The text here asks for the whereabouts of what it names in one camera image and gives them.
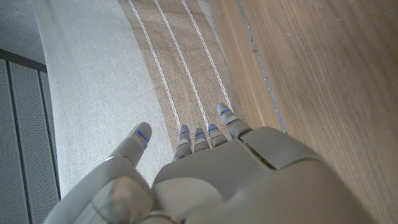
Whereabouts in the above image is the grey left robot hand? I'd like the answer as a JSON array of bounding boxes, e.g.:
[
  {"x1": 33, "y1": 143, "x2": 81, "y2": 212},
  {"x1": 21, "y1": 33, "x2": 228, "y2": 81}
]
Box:
[{"x1": 43, "y1": 103, "x2": 377, "y2": 224}]

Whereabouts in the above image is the beige striped backdrop cloth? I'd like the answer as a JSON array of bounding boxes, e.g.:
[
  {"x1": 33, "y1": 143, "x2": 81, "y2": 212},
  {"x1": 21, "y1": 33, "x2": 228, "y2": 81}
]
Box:
[{"x1": 30, "y1": 0, "x2": 249, "y2": 200}]

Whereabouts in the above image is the dark perforated wall panel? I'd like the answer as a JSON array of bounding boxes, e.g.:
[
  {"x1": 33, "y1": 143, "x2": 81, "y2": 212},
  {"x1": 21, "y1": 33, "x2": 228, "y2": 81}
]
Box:
[{"x1": 0, "y1": 48, "x2": 62, "y2": 224}]

